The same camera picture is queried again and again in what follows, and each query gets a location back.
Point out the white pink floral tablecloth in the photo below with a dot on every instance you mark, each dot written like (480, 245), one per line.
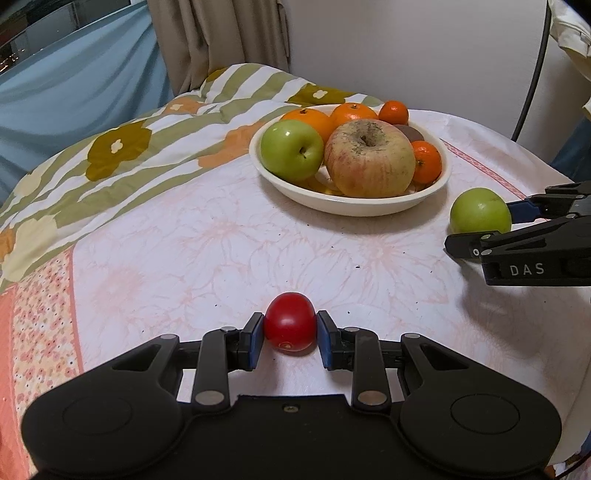
(207, 254)

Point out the dark blue denim cloth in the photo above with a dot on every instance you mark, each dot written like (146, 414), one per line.
(575, 152)

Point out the large orange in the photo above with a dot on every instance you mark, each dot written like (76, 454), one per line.
(309, 121)
(353, 113)

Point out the brown kiwi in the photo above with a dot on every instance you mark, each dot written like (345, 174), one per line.
(412, 134)

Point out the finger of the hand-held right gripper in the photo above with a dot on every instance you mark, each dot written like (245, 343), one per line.
(508, 242)
(519, 210)

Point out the large yellow-red apple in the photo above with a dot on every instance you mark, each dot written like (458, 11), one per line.
(369, 161)

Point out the light blue cloth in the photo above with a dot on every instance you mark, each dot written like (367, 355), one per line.
(69, 92)

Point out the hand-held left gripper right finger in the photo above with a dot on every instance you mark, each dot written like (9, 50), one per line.
(324, 342)

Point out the floral striped quilt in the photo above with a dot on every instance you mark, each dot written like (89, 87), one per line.
(138, 138)

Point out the white oval bowl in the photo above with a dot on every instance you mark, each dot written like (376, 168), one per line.
(351, 205)

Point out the black metal pole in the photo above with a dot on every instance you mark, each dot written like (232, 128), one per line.
(531, 92)

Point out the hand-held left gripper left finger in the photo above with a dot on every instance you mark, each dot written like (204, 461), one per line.
(254, 342)

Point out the green apple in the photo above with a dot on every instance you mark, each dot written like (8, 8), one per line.
(291, 150)
(480, 212)

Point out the cream cloth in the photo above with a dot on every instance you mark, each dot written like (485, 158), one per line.
(575, 27)

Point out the red tomato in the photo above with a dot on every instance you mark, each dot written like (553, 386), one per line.
(291, 323)

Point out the small mandarin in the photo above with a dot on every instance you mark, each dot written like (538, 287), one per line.
(425, 161)
(393, 112)

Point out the window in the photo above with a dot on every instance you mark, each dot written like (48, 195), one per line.
(27, 27)

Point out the beige curtain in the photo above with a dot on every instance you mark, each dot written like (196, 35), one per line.
(207, 37)

